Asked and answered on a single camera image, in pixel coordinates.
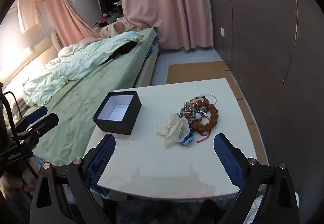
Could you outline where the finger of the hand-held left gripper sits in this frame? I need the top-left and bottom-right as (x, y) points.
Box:
(13, 113), (59, 149)
(15, 106), (48, 127)

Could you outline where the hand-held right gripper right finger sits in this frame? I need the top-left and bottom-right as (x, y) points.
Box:
(213, 133), (299, 224)

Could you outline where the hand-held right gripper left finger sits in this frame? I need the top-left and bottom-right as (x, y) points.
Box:
(29, 133), (117, 224)

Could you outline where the red cord bracelet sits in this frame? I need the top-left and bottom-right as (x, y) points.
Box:
(196, 115), (215, 144)

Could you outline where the brown bead bracelet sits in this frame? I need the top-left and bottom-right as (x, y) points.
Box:
(190, 98), (219, 132)

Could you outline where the black gift box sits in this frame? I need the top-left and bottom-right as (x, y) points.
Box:
(92, 91), (142, 136)

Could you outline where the silver blue bead bracelet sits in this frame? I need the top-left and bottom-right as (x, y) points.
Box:
(180, 101), (203, 121)

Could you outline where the green dark bead bracelet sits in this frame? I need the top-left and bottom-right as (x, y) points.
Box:
(191, 94), (210, 103)

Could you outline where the person's left hand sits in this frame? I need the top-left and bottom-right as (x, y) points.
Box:
(0, 158), (36, 199)

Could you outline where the bed with green sheet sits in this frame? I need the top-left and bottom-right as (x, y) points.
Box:
(0, 27), (160, 166)

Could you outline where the light green duvet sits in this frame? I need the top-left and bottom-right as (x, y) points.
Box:
(22, 31), (145, 107)

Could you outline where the silver bangle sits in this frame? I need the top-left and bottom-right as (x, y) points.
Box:
(201, 93), (217, 106)

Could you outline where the flat cardboard sheet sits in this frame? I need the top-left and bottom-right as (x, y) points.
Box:
(166, 61), (269, 166)

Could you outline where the black cloth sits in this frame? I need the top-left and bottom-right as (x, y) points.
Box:
(109, 40), (139, 61)

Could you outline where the narrow pink curtain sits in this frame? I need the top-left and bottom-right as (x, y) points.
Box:
(42, 0), (102, 47)

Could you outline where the bear print pillow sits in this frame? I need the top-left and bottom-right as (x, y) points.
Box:
(99, 20), (138, 38)

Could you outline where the pile of plush toys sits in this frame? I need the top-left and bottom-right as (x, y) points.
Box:
(94, 10), (125, 30)

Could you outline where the dark brown wardrobe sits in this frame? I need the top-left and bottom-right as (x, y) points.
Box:
(206, 0), (324, 189)

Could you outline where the black cable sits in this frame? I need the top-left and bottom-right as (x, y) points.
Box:
(2, 91), (38, 181)

